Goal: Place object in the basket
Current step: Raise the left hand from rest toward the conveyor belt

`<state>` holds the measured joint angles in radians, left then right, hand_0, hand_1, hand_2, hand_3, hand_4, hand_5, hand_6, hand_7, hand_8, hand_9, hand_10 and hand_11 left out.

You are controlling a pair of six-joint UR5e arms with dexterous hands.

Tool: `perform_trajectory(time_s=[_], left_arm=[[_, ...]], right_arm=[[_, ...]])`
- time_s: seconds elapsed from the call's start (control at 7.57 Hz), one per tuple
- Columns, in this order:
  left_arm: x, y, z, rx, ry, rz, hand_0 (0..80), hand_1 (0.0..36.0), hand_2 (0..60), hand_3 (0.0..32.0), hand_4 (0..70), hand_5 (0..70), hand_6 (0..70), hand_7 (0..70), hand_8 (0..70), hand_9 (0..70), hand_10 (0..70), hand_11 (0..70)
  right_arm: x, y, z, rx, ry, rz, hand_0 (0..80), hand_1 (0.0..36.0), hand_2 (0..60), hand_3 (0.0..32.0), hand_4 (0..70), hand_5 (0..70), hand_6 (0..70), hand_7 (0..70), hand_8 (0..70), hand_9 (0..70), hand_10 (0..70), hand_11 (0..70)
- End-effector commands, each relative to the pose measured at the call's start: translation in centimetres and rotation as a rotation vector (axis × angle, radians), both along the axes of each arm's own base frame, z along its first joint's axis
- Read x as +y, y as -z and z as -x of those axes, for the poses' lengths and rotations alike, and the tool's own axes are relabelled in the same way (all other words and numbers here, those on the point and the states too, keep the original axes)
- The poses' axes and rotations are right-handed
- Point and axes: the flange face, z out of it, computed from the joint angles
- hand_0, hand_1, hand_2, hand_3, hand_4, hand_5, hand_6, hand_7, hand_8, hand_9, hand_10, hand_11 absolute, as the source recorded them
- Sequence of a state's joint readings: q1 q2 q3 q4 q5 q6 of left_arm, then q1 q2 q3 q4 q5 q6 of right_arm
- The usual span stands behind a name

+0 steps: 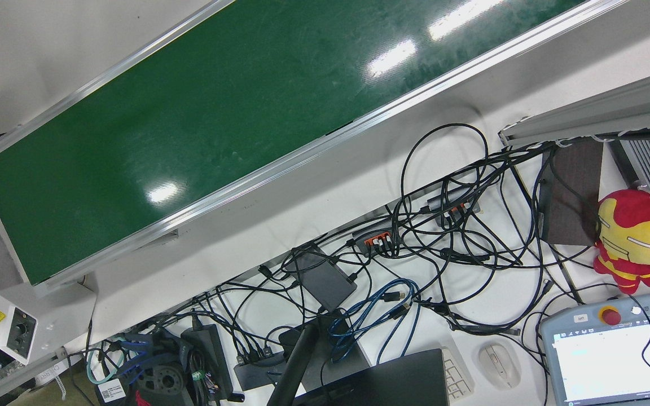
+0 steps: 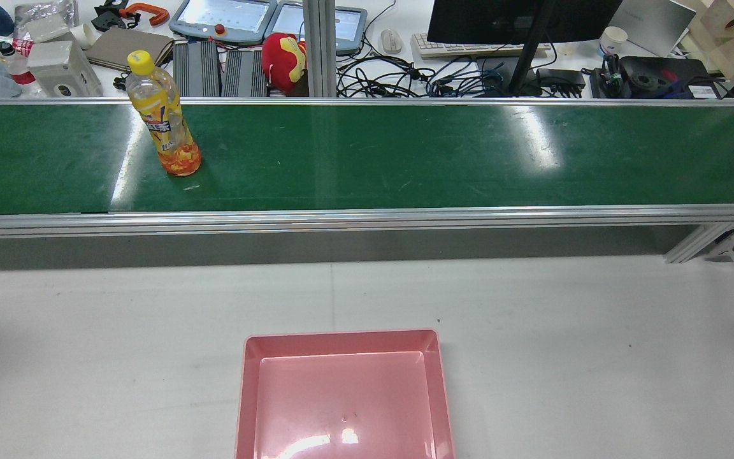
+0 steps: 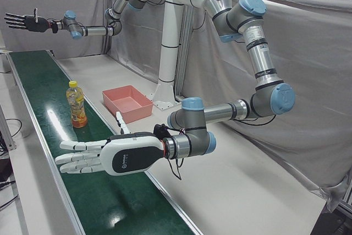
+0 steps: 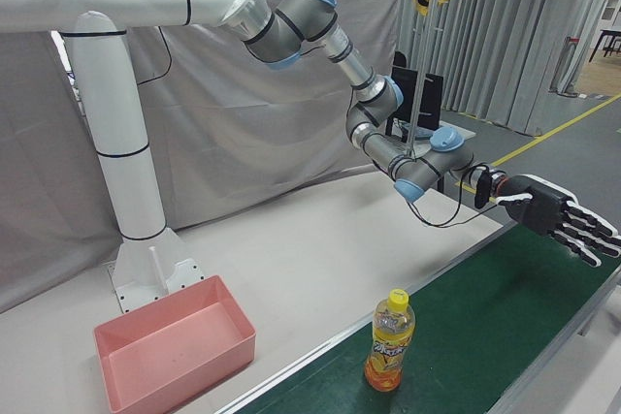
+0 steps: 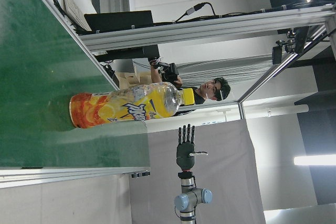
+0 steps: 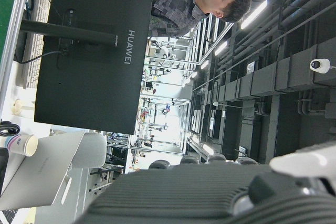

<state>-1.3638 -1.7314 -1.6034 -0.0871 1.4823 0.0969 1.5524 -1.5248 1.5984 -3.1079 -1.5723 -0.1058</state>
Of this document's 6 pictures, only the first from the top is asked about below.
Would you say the black hub with orange ports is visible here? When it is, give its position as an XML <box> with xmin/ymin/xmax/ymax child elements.
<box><xmin>352</xmin><ymin>219</ymin><xmax>403</xmax><ymax>255</ymax></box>

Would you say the black rectangular power brick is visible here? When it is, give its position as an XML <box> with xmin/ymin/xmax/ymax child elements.
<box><xmin>291</xmin><ymin>243</ymin><xmax>358</xmax><ymax>314</ymax></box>

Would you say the grey hub with orange ports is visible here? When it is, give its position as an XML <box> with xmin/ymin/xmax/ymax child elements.
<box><xmin>426</xmin><ymin>188</ymin><xmax>481</xmax><ymax>224</ymax></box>

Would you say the green belt conveyor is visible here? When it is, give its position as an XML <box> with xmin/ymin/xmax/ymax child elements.
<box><xmin>0</xmin><ymin>0</ymin><xmax>633</xmax><ymax>288</ymax></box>

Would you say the black monitor stand pole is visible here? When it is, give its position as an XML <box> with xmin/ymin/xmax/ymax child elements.
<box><xmin>266</xmin><ymin>315</ymin><xmax>332</xmax><ymax>406</ymax></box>

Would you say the black docking hub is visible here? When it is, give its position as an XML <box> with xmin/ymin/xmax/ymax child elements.
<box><xmin>233</xmin><ymin>346</ymin><xmax>287</xmax><ymax>391</ymax></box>

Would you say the black laptop lid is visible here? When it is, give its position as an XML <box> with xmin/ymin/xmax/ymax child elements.
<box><xmin>293</xmin><ymin>348</ymin><xmax>450</xmax><ymax>406</ymax></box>

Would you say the black power adapter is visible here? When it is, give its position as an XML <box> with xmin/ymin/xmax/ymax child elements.
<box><xmin>181</xmin><ymin>324</ymin><xmax>234</xmax><ymax>396</ymax></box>

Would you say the white keyboard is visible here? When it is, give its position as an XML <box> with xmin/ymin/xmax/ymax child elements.
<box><xmin>440</xmin><ymin>345</ymin><xmax>476</xmax><ymax>403</ymax></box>

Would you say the white computer mouse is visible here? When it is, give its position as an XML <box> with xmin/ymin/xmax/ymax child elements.
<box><xmin>477</xmin><ymin>342</ymin><xmax>522</xmax><ymax>390</ymax></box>

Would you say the dark brown panel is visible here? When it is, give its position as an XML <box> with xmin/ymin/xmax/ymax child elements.
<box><xmin>539</xmin><ymin>138</ymin><xmax>605</xmax><ymax>247</ymax></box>

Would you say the black device with red logo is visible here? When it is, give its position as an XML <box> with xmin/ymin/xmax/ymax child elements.
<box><xmin>132</xmin><ymin>361</ymin><xmax>197</xmax><ymax>406</ymax></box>

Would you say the white label tag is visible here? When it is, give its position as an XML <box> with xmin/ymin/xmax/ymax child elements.
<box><xmin>94</xmin><ymin>377</ymin><xmax>129</xmax><ymax>404</ymax></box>

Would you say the white control box with knob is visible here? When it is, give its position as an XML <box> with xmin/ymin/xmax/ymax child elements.
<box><xmin>0</xmin><ymin>281</ymin><xmax>98</xmax><ymax>365</ymax></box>

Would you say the red and yellow plush toy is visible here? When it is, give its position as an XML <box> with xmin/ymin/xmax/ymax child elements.
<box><xmin>592</xmin><ymin>188</ymin><xmax>650</xmax><ymax>295</ymax></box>

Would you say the grey robot teach pendant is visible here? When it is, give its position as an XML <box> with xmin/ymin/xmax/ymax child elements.
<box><xmin>539</xmin><ymin>292</ymin><xmax>650</xmax><ymax>406</ymax></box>

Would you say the blue cable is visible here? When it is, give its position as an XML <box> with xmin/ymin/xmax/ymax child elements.
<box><xmin>327</xmin><ymin>277</ymin><xmax>422</xmax><ymax>365</ymax></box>

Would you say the black looped cable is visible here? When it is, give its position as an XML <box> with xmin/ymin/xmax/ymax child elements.
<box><xmin>399</xmin><ymin>122</ymin><xmax>490</xmax><ymax>237</ymax></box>

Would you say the teal cable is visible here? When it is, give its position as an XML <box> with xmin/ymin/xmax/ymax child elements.
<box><xmin>85</xmin><ymin>345</ymin><xmax>129</xmax><ymax>385</ymax></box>

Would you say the aluminium frame profile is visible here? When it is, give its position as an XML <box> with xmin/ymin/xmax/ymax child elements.
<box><xmin>498</xmin><ymin>62</ymin><xmax>650</xmax><ymax>148</ymax></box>

